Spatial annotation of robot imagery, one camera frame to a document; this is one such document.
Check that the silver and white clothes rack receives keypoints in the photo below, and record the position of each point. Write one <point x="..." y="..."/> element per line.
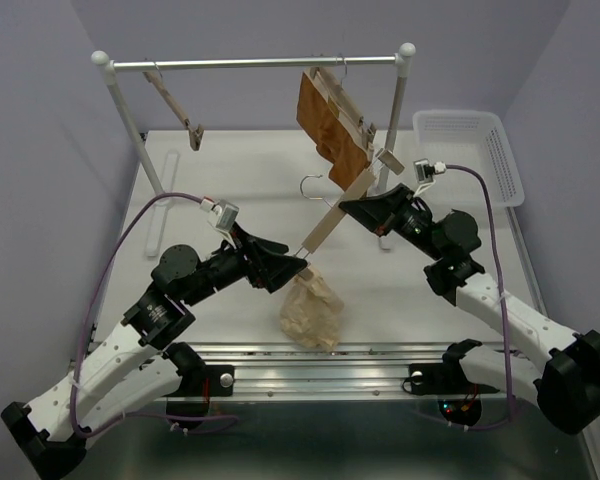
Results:
<point x="109" y="70"/>

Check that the empty wooden clip hanger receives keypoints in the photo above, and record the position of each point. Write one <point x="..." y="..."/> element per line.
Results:
<point x="195" y="133"/>

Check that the beige clip hanger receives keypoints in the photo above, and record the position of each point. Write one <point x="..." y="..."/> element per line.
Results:
<point x="383" y="161"/>

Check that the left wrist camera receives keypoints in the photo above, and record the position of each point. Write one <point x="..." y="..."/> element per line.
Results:
<point x="221" y="215"/>

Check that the cream beige underwear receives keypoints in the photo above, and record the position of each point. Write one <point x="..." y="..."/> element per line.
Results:
<point x="310" y="314"/>

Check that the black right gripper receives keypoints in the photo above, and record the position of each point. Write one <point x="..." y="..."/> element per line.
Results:
<point x="381" y="213"/>

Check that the white plastic basket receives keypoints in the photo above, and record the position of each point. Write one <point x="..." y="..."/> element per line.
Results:
<point x="476" y="140"/>

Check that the brown underwear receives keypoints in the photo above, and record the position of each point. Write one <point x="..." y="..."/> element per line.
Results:
<point x="336" y="139"/>

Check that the hanger holding brown underwear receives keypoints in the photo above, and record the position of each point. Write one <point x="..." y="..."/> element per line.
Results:
<point x="341" y="104"/>

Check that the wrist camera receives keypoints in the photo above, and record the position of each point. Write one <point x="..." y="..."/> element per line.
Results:
<point x="221" y="215"/>
<point x="426" y="173"/>

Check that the aluminium mounting rail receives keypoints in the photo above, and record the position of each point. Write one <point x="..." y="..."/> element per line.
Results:
<point x="286" y="372"/>

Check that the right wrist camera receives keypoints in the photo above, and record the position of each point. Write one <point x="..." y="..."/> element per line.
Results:
<point x="426" y="173"/>

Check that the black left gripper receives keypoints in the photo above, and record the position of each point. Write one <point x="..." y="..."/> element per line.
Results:
<point x="263" y="260"/>

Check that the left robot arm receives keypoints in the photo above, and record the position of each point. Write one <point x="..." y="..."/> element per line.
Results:
<point x="142" y="358"/>

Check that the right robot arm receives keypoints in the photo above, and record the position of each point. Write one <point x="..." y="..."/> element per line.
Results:
<point x="549" y="365"/>

